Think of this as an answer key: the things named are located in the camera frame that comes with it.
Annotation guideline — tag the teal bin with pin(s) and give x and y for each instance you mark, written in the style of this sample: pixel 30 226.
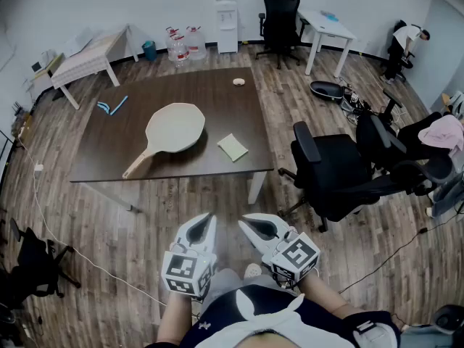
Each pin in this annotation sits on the teal bin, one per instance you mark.
pixel 149 51

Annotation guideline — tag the person's right forearm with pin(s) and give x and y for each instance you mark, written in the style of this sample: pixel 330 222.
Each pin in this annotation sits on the person's right forearm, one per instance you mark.
pixel 326 297

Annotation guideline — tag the light green sponge cloth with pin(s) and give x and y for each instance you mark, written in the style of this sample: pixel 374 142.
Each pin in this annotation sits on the light green sponge cloth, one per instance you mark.
pixel 232 147

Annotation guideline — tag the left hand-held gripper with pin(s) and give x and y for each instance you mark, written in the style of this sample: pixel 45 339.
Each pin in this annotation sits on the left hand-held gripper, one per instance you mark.
pixel 181 270

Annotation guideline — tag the light blue item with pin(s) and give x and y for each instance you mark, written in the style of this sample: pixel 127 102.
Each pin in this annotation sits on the light blue item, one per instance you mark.
pixel 330 16

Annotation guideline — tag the small beige round object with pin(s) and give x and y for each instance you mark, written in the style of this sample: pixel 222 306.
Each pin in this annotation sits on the small beige round object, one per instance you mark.
pixel 239 82

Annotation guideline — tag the blue straight stick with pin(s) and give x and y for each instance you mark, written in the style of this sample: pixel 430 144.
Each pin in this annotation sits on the blue straight stick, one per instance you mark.
pixel 119 106

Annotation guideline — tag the white table with checked cloth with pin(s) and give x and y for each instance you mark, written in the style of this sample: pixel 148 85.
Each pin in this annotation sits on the white table with checked cloth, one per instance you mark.
pixel 87 60

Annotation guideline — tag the navy and white shirt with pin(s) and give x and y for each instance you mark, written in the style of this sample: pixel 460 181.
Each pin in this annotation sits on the navy and white shirt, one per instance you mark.
pixel 261 303

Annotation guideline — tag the grey shorts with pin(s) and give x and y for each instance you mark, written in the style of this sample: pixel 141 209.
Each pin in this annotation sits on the grey shorts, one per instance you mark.
pixel 224 285

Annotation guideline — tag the white power adapter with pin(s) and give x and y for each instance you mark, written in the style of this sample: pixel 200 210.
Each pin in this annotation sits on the white power adapter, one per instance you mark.
pixel 38 167

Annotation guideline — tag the person's left forearm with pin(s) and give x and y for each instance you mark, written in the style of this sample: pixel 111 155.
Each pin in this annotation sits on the person's left forearm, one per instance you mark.
pixel 174 321

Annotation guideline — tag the white desk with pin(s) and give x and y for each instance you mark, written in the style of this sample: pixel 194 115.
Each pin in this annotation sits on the white desk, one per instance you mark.
pixel 326 27

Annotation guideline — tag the light clog shoe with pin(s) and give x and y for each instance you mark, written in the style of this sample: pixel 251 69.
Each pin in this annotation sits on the light clog shoe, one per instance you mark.
pixel 252 269

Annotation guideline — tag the black oval case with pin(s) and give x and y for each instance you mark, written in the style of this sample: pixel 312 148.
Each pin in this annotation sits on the black oval case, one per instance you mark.
pixel 326 90

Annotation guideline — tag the blue curved strip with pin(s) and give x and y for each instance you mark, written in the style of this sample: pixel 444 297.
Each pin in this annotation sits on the blue curved strip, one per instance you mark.
pixel 106 109
pixel 102 106

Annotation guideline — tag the white water dispenser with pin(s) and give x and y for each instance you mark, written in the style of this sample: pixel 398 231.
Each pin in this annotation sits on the white water dispenser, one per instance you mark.
pixel 226 24

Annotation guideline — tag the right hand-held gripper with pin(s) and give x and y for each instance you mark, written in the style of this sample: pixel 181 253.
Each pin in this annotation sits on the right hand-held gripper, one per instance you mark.
pixel 295 256

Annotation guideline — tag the pink garment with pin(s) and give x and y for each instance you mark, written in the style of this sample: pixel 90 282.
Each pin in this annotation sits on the pink garment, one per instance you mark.
pixel 444 132

